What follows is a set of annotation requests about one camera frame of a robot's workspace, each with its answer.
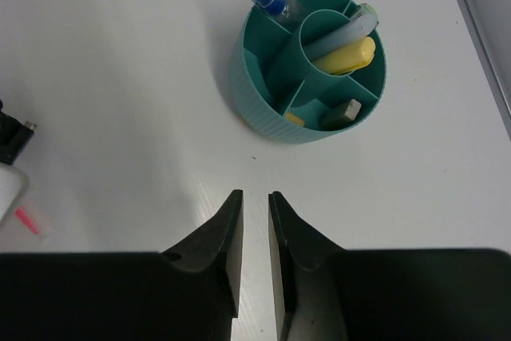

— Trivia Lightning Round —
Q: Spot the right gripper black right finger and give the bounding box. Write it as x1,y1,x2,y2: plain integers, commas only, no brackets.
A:
268,192,510,340

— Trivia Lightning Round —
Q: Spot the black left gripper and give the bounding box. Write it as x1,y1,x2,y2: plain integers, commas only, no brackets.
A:
0,102,38,165

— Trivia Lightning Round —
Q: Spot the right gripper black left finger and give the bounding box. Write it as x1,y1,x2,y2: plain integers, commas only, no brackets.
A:
1,190,244,340

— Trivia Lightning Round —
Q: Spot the pink pen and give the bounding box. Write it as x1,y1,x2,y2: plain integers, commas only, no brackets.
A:
14,205,50,240

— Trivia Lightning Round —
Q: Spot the small beige eraser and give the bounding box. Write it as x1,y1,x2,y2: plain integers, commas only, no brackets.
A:
285,113,305,127

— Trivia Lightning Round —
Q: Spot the yellow highlighter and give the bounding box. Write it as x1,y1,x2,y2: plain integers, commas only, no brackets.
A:
313,37,376,75

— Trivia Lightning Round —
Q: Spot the blue highlighter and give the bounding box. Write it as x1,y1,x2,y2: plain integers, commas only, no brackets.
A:
303,14,378,61

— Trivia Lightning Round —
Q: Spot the green highlighter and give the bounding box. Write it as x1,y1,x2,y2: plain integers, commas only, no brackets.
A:
350,3,378,21

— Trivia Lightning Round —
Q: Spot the teal round divided organizer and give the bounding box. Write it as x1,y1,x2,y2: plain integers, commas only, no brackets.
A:
229,0,386,144

